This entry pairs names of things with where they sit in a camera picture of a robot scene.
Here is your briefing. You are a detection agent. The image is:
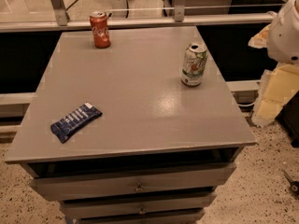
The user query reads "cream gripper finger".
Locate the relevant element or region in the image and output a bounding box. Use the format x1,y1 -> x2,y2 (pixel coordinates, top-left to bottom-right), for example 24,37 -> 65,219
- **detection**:
248,25 -> 270,49
251,63 -> 299,127

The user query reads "green white 7up can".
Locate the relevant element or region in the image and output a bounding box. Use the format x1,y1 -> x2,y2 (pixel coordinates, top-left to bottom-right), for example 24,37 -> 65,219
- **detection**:
181,42 -> 207,87

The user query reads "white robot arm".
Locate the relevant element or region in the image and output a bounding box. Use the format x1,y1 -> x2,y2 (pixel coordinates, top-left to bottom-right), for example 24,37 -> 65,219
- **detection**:
248,0 -> 299,127

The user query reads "red coca-cola can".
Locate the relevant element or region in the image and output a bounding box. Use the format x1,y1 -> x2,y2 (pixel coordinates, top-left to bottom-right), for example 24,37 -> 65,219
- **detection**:
90,11 -> 111,49

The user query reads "blue rxbar wrapper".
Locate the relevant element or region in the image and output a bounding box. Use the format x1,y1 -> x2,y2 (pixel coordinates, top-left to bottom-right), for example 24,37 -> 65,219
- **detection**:
50,103 -> 103,144

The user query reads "black caster wheel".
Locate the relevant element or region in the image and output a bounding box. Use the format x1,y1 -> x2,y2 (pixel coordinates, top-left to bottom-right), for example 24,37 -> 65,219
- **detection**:
283,171 -> 299,195

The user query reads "top grey drawer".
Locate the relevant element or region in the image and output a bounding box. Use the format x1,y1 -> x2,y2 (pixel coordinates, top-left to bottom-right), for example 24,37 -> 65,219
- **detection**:
30,162 -> 236,201

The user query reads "grey drawer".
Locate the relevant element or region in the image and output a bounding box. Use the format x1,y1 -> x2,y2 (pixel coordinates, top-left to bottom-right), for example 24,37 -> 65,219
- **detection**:
30,162 -> 236,201
76,209 -> 205,224
60,192 -> 216,218

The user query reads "grey drawer cabinet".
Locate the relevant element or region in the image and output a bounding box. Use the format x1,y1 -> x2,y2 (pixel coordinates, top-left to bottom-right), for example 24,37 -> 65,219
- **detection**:
4,26 -> 258,224

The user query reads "middle grey drawer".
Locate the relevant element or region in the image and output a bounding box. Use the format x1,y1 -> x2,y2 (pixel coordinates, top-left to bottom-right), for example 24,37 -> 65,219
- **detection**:
60,192 -> 216,218

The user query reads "bottom grey drawer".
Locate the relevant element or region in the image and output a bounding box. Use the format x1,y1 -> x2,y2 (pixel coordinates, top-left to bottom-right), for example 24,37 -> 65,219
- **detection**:
76,209 -> 205,224

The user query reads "grey metal railing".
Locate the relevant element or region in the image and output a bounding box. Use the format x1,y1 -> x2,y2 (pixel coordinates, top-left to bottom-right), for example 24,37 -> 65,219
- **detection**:
0,0 -> 288,33

